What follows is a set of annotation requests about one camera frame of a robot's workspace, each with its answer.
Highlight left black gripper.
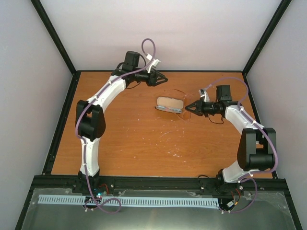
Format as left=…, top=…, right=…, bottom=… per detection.
left=133, top=68, right=168, bottom=87

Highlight thin red frame glasses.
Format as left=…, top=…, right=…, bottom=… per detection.
left=158, top=88, right=194, bottom=121

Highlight brown striped glasses case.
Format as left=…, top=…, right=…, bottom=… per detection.
left=157, top=96, right=184, bottom=110

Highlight light blue cleaning cloth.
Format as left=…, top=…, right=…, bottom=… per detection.
left=155, top=106, right=182, bottom=114

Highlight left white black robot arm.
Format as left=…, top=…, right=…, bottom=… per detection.
left=75, top=51, right=168, bottom=193

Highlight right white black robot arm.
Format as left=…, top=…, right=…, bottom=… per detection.
left=185, top=85, right=278, bottom=192

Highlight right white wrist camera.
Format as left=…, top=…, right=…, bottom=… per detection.
left=199, top=89, right=210, bottom=102

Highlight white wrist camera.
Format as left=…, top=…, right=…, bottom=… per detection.
left=146, top=54, right=161, bottom=73
left=199, top=89, right=210, bottom=102

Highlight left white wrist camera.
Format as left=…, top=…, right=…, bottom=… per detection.
left=146, top=54, right=161, bottom=73

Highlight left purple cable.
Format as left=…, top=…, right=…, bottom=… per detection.
left=75, top=38, right=159, bottom=213

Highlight purple cable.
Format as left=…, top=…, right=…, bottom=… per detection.
left=203, top=76, right=279, bottom=214
left=75, top=38, right=159, bottom=213

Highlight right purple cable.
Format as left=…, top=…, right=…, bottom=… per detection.
left=203, top=76, right=279, bottom=214

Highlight right black frame post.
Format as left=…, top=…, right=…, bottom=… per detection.
left=242, top=0, right=293, bottom=74

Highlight black frame post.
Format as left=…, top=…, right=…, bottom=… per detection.
left=242, top=0, right=293, bottom=74
left=30, top=0, right=77, bottom=74

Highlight left black frame post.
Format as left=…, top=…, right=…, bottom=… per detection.
left=30, top=0, right=77, bottom=74

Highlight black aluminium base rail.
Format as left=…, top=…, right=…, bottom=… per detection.
left=29, top=175, right=290, bottom=197

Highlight light blue slotted cable duct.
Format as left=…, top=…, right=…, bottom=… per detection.
left=37, top=195, right=219, bottom=209

